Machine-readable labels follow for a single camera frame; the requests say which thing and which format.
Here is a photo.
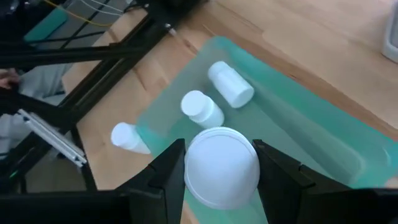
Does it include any person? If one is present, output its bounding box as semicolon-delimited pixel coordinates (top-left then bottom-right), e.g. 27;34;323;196
0;62;74;159

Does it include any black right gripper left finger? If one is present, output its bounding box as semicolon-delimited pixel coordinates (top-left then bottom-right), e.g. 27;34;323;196
0;139;187;224

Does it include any yellow extension cable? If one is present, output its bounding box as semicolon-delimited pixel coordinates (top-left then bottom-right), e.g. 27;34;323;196
43;0;114;28

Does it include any black metal table frame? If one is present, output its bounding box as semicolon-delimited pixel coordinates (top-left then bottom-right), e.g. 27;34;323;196
0;0;175;192

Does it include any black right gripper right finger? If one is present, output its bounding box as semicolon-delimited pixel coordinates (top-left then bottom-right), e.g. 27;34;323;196
252;139;398;224

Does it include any silver aluminium extrusion bar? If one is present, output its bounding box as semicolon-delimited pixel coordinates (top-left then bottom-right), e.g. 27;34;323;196
17;108;88;169

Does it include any person's hand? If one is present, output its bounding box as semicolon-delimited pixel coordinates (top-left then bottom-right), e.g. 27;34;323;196
0;68;20;90

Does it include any white plastic pill bottle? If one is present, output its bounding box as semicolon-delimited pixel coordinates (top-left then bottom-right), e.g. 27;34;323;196
180;90;225;129
183;126;261;211
207;60;255;109
110;121;152;155

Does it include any teal translucent plastic basket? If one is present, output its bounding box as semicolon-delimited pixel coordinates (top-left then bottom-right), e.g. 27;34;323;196
136;35;398;224

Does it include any teal plastic object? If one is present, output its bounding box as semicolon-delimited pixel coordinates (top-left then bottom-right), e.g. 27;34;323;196
24;8;68;43

